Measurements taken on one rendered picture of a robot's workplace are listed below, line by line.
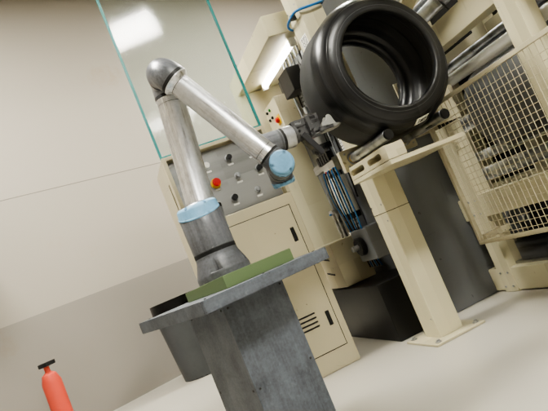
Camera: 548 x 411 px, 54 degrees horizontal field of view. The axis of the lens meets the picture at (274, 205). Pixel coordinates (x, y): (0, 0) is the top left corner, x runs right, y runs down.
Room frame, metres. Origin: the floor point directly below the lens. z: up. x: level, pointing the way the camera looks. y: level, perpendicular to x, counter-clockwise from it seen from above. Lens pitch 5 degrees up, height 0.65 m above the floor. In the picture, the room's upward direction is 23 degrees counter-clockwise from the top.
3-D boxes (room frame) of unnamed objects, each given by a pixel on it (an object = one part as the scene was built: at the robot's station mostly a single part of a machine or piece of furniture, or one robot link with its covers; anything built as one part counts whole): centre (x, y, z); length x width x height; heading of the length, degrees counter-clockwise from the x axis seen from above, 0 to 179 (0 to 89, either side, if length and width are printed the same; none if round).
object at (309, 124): (2.12, -0.23, 1.05); 0.12 x 0.08 x 0.09; 108
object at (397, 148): (2.26, -0.47, 0.83); 0.36 x 0.09 x 0.06; 18
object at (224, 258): (1.85, 0.25, 0.69); 0.19 x 0.19 x 0.10
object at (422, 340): (2.54, -0.50, 0.01); 0.27 x 0.27 x 0.02; 18
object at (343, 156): (2.47, -0.54, 0.90); 0.40 x 0.03 x 0.10; 108
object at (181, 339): (4.23, 0.95, 0.31); 0.50 x 0.49 x 0.62; 128
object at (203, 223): (1.86, 0.25, 0.82); 0.17 x 0.15 x 0.18; 5
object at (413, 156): (2.30, -0.60, 0.80); 0.37 x 0.36 x 0.02; 108
